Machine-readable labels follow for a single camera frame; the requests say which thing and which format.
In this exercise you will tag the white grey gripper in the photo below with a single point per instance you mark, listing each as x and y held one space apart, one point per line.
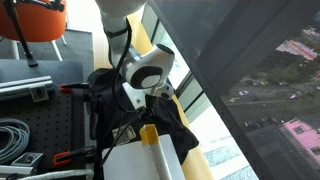
136 96

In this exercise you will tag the black jacket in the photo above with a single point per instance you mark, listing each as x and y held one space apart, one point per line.
110 117

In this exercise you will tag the small metallic foil piece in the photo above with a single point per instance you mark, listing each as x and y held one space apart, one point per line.
123 134

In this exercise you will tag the far black orange clamp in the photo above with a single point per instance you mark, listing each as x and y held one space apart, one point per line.
67 88

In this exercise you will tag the black orange clamp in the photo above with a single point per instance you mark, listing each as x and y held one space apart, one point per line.
88 154
67 88

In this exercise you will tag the near black orange clamp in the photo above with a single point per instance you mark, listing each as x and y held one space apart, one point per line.
88 154

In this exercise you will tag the orange chair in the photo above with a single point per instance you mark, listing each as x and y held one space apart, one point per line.
38 24

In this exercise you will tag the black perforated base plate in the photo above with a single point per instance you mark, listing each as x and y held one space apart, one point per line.
56 125

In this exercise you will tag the silver aluminium rail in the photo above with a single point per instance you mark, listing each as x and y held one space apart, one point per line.
37 88

